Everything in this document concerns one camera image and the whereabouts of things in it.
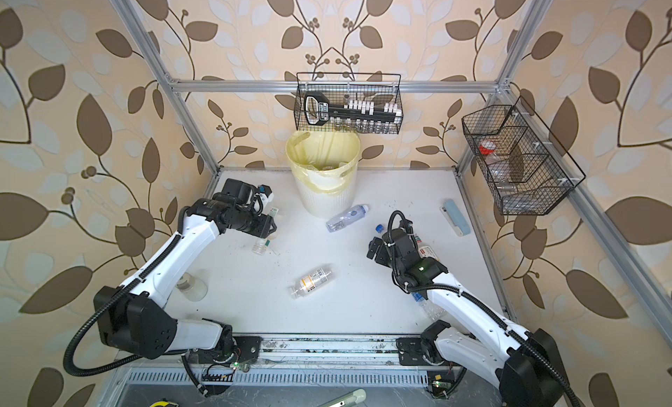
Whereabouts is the clear bottle yellow label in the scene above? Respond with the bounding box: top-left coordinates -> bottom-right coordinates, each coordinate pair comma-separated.
290,267 -> 334,299

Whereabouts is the water bottle blue label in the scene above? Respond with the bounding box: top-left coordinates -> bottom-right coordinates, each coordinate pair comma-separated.
411,293 -> 446,322

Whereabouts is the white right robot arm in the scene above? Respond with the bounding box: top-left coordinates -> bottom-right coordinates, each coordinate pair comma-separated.
367,228 -> 581,406

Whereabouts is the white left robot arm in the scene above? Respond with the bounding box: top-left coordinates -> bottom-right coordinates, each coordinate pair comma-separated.
63,186 -> 277,377

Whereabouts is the white ribbed trash bin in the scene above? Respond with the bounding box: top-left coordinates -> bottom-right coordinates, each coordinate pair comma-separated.
292,167 -> 357,219

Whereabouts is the yellow bin liner bag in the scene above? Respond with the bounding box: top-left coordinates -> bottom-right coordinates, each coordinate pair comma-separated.
285,131 -> 361,195

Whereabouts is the clear bottle blue label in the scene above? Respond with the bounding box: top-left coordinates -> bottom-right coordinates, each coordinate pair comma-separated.
376,224 -> 388,237

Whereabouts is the capless bottle green red label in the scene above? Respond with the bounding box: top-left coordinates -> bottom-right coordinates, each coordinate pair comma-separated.
416,237 -> 439,260

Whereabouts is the black tool in basket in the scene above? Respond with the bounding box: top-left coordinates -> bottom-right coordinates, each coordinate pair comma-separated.
302,93 -> 404,125

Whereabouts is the red capped jar in basket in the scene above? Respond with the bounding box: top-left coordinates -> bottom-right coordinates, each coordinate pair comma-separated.
479,139 -> 496,157

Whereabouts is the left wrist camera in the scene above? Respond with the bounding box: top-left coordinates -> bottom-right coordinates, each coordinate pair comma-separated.
252,185 -> 274,212

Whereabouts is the metal base rail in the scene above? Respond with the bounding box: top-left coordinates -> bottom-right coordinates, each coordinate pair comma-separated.
230,332 -> 537,369

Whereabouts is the black wire basket back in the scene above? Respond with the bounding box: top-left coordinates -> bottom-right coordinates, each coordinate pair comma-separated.
293,70 -> 404,135

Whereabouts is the black wire basket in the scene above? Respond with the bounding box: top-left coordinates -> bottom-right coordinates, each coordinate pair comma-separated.
461,97 -> 586,216
293,70 -> 404,135

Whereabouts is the black wire basket right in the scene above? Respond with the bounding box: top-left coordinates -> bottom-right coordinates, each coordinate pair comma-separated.
461,97 -> 586,216

